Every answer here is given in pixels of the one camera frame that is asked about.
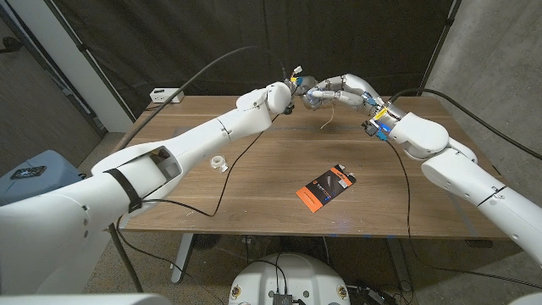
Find grey power strip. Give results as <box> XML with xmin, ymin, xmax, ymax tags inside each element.
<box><xmin>349</xmin><ymin>286</ymin><xmax>397</xmax><ymax>305</ymax></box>

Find black backdrop curtain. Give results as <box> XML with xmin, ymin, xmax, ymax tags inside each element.
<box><xmin>50</xmin><ymin>0</ymin><xmax>462</xmax><ymax>119</ymax></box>

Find white power box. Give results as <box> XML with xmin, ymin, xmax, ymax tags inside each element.
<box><xmin>149</xmin><ymin>87</ymin><xmax>185</xmax><ymax>104</ymax></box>

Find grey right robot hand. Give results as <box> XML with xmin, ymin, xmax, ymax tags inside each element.
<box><xmin>301</xmin><ymin>73</ymin><xmax>406</xmax><ymax>130</ymax></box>

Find black backdrop stand pole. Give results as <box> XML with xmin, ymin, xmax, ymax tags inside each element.
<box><xmin>417</xmin><ymin>0</ymin><xmax>462</xmax><ymax>97</ymax></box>
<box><xmin>44</xmin><ymin>0</ymin><xmax>136</xmax><ymax>122</ymax></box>

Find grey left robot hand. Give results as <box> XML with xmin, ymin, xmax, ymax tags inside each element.
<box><xmin>290</xmin><ymin>75</ymin><xmax>318</xmax><ymax>97</ymax></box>

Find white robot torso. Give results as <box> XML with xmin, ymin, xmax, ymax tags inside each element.
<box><xmin>227</xmin><ymin>252</ymin><xmax>351</xmax><ymax>305</ymax></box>

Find orange and black package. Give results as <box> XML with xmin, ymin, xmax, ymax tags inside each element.
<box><xmin>295</xmin><ymin>164</ymin><xmax>357</xmax><ymax>214</ymax></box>

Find black ribbed round object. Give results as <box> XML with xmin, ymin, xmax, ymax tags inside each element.
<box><xmin>192</xmin><ymin>234</ymin><xmax>222</xmax><ymax>252</ymax></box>

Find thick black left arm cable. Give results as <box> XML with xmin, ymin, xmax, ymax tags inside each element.
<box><xmin>108</xmin><ymin>45</ymin><xmax>289</xmax><ymax>293</ymax></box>

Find black wall handle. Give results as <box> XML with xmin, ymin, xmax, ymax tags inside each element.
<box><xmin>0</xmin><ymin>36</ymin><xmax>25</xmax><ymax>54</ymax></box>

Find brown jute twine spool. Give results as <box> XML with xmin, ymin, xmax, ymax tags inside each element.
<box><xmin>302</xmin><ymin>91</ymin><xmax>335</xmax><ymax>130</ymax></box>

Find grey metal table leg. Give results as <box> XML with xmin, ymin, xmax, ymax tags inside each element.
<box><xmin>170</xmin><ymin>232</ymin><xmax>196</xmax><ymax>285</ymax></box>
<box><xmin>384</xmin><ymin>236</ymin><xmax>414</xmax><ymax>293</ymax></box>

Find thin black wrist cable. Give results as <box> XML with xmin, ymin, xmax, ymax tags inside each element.
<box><xmin>384</xmin><ymin>139</ymin><xmax>542</xmax><ymax>290</ymax></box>
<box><xmin>114</xmin><ymin>112</ymin><xmax>280</xmax><ymax>305</ymax></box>

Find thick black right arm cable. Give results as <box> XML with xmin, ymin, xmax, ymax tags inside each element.
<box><xmin>389</xmin><ymin>87</ymin><xmax>542</xmax><ymax>161</ymax></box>

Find blue storage box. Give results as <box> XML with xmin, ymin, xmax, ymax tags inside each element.
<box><xmin>0</xmin><ymin>149</ymin><xmax>88</xmax><ymax>208</ymax></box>

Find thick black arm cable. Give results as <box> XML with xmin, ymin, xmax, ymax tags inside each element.
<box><xmin>389</xmin><ymin>87</ymin><xmax>542</xmax><ymax>161</ymax></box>
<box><xmin>108</xmin><ymin>45</ymin><xmax>289</xmax><ymax>293</ymax></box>

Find thin black left wrist cable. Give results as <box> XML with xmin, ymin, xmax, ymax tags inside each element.
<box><xmin>114</xmin><ymin>112</ymin><xmax>280</xmax><ymax>305</ymax></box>

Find long grey tape strip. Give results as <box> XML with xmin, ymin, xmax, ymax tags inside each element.
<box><xmin>173</xmin><ymin>125</ymin><xmax>373</xmax><ymax>133</ymax></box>

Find black torso cable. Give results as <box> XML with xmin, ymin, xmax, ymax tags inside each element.
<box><xmin>246</xmin><ymin>252</ymin><xmax>290</xmax><ymax>297</ymax></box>

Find small white tape roll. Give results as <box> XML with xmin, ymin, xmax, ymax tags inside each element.
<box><xmin>210</xmin><ymin>154</ymin><xmax>230</xmax><ymax>174</ymax></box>

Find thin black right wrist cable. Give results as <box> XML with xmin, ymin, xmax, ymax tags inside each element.
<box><xmin>384</xmin><ymin>139</ymin><xmax>542</xmax><ymax>290</ymax></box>

